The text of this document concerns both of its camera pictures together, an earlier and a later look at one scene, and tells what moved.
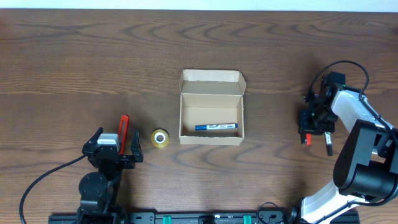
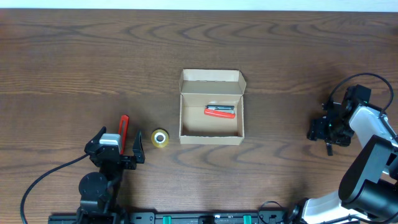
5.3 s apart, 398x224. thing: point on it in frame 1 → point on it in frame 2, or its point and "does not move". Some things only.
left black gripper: x=125 y=159 does not move
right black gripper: x=316 y=127 → x=325 y=134
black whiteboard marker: x=329 y=143 does not move
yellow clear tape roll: x=160 y=137 does not move
